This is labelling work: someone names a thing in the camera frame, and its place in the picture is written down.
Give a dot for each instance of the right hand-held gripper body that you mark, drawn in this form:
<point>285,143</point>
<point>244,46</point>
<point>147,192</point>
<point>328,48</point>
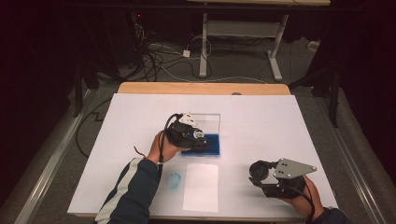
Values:
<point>289,169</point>

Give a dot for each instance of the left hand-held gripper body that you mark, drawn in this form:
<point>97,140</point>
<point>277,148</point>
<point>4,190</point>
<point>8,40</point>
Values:
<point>177,132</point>

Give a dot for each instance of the blue ink pad box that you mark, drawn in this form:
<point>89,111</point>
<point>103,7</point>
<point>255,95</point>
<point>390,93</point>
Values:
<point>212,144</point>

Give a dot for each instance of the white paper sheet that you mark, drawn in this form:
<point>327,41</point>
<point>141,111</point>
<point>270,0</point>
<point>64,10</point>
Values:
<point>200,188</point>

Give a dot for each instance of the person's left hand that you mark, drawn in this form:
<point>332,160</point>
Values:
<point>166,151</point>

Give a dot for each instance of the person's right hand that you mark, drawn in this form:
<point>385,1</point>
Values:
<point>308,200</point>

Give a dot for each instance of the white table cover sheet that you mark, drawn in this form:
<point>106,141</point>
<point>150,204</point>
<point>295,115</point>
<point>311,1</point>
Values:
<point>264,124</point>

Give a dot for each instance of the small white power adapter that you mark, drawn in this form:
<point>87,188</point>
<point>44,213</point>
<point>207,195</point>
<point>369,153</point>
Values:
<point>186,53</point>

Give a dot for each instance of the black metal stand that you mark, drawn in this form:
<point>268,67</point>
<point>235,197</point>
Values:
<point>77,93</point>

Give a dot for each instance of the white power strip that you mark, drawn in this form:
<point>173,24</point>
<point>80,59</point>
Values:
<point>313,46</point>

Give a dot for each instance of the aluminium floor rail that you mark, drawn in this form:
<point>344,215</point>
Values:
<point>50,168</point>
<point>353,168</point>

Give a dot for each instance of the white metal desk frame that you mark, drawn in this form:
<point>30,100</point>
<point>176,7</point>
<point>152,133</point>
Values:
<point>239,28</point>

